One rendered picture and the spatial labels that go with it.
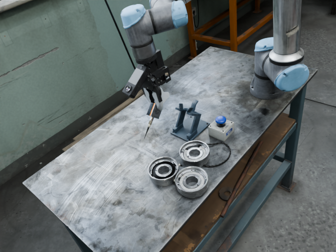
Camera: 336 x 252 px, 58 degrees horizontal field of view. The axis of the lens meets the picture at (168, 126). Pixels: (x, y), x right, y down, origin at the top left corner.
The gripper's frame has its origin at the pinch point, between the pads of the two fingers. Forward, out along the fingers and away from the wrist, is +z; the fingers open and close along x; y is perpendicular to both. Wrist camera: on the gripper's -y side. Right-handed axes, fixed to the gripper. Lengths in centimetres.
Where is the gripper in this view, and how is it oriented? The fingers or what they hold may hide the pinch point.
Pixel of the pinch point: (156, 107)
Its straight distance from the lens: 110.1
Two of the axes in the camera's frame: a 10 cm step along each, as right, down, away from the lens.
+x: -6.7, -3.4, 6.6
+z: 2.3, 7.6, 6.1
